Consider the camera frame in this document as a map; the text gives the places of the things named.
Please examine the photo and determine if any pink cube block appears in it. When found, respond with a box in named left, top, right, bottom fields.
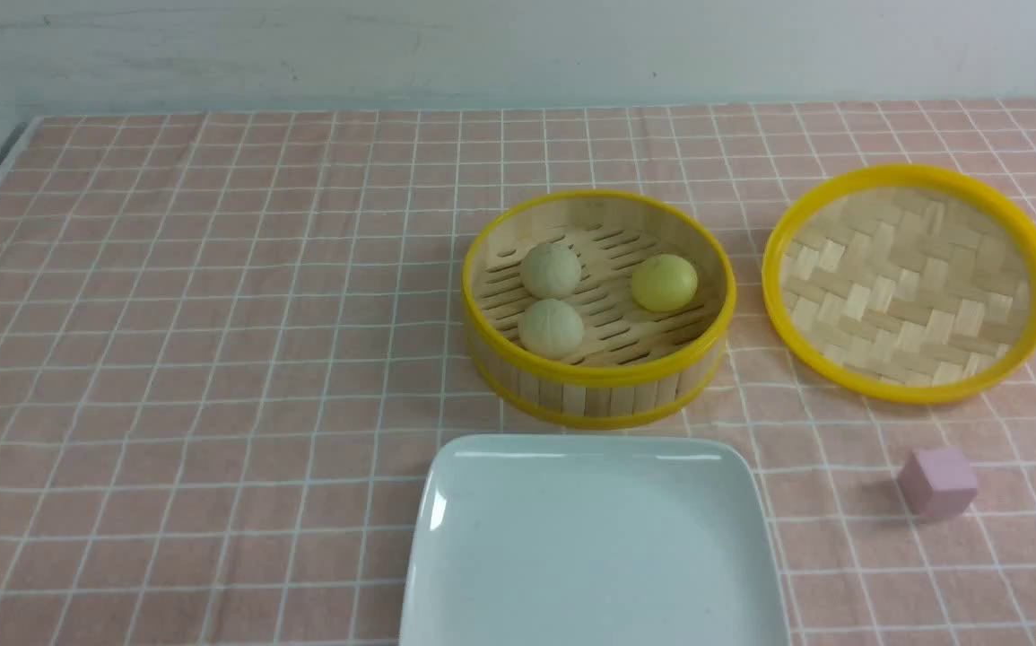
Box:
left=896, top=447, right=979, bottom=520

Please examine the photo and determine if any white steamed bun front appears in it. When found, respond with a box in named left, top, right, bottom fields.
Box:
left=518, top=299, right=586, bottom=360

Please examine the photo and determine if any yellow-rimmed woven steamer lid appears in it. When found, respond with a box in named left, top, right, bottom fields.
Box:
left=761, top=164, right=1036, bottom=406

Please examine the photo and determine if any pink checkered tablecloth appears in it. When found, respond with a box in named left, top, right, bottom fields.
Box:
left=0, top=99, right=1036, bottom=645

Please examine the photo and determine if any white steamed bun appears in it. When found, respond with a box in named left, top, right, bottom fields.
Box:
left=520, top=242, right=582, bottom=300
left=518, top=299, right=586, bottom=360

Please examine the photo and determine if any yellow steamed bun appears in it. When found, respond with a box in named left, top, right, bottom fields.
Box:
left=630, top=254, right=699, bottom=312

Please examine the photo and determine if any yellow-rimmed bamboo steamer basket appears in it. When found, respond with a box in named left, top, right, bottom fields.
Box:
left=461, top=189, right=736, bottom=429

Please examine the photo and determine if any white square plate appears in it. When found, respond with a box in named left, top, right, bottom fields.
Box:
left=398, top=434, right=792, bottom=645

